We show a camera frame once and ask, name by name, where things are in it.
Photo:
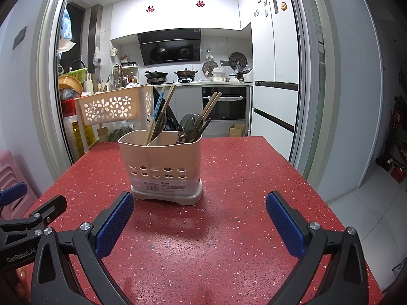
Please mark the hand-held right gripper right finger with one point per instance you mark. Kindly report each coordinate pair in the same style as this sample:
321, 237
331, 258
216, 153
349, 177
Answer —
283, 225

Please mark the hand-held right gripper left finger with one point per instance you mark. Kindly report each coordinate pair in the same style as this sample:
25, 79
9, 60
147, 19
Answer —
114, 222

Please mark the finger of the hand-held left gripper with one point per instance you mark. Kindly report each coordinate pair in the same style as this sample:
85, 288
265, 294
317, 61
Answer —
54, 208
12, 192

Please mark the beige plastic utensil holder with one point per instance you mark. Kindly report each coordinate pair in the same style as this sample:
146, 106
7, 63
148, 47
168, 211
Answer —
159, 155

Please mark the dark grey spoon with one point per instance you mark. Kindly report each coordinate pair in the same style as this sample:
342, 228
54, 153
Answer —
198, 122
182, 127
207, 124
161, 122

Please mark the blue patterned chopstick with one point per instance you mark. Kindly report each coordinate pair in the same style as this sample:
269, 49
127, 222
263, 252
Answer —
159, 101

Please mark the person's left hand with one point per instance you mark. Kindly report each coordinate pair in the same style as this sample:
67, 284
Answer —
20, 273

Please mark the pink plastic stool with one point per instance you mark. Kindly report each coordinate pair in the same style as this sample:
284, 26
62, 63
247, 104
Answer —
12, 168

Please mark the yellow oil bottle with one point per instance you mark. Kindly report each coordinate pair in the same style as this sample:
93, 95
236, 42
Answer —
79, 133

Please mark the bag of green vegetables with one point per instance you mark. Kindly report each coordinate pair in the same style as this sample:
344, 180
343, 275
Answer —
119, 133

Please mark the red basin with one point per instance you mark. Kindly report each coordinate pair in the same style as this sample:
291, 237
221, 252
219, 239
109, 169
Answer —
68, 108

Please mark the cardboard box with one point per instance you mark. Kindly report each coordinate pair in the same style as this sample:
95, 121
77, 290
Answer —
237, 131

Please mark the metal bowl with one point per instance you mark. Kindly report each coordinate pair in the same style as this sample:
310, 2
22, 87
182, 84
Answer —
67, 94

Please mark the beige flower-cutout storage rack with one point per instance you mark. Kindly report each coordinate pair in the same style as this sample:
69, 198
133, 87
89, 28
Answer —
108, 104

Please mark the black plastic bag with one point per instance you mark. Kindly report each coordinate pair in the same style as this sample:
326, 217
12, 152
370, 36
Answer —
171, 117

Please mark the orange basin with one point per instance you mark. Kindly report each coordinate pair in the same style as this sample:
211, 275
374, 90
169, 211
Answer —
68, 82

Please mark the red box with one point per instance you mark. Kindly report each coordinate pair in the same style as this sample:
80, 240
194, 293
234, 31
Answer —
398, 174

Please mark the black built-in oven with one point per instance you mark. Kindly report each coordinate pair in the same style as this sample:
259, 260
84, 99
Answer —
222, 111

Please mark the green plastic basket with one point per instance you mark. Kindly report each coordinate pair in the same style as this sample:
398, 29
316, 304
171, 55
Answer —
74, 73

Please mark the spice rack with bottles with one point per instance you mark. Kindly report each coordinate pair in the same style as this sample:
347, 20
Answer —
127, 76

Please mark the black wok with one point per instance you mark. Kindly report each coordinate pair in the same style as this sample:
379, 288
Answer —
156, 75

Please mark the white rice cooker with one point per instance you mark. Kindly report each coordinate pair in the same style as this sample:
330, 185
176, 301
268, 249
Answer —
248, 76

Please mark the hanging white plastic bag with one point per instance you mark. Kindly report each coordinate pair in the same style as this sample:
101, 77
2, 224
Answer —
97, 58

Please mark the white steamer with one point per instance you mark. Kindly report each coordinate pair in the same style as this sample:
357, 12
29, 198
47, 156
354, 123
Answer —
219, 74

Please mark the dark pot with lid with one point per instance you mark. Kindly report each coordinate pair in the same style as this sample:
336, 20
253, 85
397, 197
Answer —
186, 73

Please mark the white refrigerator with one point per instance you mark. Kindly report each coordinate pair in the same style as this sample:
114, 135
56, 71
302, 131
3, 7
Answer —
276, 54

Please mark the hanging blue packet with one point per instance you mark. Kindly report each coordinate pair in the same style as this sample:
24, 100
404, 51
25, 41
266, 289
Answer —
65, 22

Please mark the black range hood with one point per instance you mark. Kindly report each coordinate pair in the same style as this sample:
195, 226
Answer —
171, 50

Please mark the red paper decoration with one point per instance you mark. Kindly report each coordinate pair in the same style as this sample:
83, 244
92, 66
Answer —
150, 9
200, 3

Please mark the grey sliding door frame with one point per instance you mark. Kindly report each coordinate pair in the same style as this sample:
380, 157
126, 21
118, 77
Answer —
47, 95

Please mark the dark wall switch panel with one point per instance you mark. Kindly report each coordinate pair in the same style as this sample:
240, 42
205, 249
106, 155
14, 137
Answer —
19, 37

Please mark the large round wall trivet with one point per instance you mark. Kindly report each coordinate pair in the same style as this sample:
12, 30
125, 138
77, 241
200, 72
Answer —
238, 59

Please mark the small round wall trivet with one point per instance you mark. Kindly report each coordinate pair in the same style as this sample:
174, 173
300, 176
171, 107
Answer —
210, 66

